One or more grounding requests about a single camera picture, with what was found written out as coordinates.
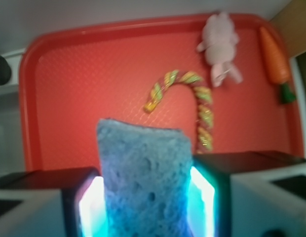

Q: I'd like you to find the pink plush bunny toy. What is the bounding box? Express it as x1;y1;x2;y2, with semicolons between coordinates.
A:
196;12;243;87

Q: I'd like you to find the black faucet fixture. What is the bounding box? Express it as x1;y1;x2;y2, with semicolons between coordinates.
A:
0;55;12;86

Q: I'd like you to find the striped rope candy cane toy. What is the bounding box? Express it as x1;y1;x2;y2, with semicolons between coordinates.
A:
143;70;214;154

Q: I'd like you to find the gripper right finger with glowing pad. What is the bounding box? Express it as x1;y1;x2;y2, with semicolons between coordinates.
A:
188;151;306;237

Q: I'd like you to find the orange plastic carrot toy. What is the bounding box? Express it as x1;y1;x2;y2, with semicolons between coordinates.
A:
259;27;296;104

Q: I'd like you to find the blue sponge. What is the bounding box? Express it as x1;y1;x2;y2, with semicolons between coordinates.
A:
97;119;192;237

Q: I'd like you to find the red plastic tray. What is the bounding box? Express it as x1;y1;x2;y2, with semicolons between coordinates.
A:
19;14;305;171

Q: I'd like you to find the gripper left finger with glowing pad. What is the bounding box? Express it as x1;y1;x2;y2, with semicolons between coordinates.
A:
0;167;105;237

